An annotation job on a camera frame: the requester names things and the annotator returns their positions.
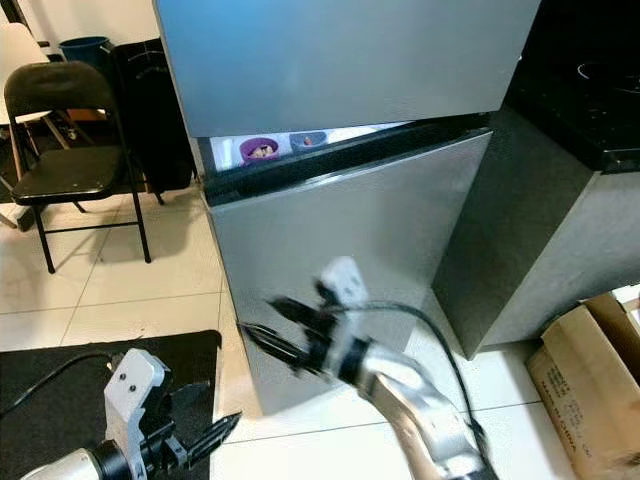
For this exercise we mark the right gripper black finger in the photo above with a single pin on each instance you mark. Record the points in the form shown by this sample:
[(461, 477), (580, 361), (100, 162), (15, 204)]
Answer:
[(280, 345), (300, 314)]

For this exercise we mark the grey steel fridge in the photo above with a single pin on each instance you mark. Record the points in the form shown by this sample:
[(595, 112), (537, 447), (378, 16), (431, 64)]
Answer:
[(350, 230)]

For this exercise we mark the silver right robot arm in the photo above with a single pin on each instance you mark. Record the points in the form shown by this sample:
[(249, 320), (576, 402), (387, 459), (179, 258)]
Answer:
[(420, 400)]

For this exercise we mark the black floor mat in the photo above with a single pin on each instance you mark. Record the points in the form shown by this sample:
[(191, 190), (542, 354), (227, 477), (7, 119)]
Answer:
[(195, 360)]

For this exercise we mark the black folding chair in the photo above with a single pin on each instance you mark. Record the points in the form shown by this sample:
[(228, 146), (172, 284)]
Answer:
[(65, 175)]

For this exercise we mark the black tall case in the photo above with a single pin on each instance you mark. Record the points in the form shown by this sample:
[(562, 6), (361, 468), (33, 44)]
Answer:
[(155, 110)]

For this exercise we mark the printed closed cardboard box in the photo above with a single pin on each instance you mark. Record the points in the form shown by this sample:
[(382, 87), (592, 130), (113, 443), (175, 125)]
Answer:
[(580, 390)]

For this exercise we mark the blue round bin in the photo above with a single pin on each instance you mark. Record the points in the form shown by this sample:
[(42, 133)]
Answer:
[(85, 48)]

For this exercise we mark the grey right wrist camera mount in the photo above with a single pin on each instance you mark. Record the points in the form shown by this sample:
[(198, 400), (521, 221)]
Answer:
[(345, 280)]

